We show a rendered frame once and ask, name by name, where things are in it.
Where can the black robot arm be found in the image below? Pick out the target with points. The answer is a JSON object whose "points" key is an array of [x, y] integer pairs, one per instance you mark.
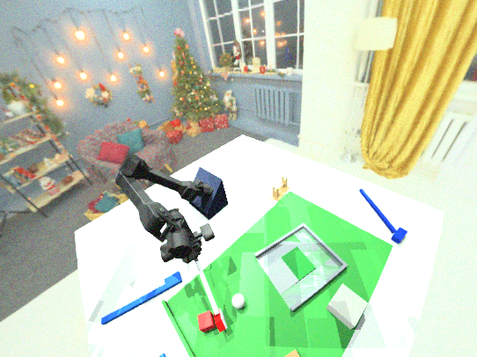
{"points": [[153, 215]]}

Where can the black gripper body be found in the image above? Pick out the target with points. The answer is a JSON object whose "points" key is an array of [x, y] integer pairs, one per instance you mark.
{"points": [[206, 233]]}

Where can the green flat mat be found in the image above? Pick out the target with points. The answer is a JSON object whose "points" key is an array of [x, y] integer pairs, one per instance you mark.
{"points": [[265, 325]]}

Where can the white golf ball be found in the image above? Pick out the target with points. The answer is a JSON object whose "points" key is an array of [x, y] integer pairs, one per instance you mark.
{"points": [[238, 301]]}

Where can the tan cube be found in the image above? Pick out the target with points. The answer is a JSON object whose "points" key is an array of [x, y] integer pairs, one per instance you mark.
{"points": [[292, 354]]}

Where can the red cube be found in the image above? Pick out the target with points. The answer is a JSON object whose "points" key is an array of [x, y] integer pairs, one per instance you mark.
{"points": [[206, 321]]}

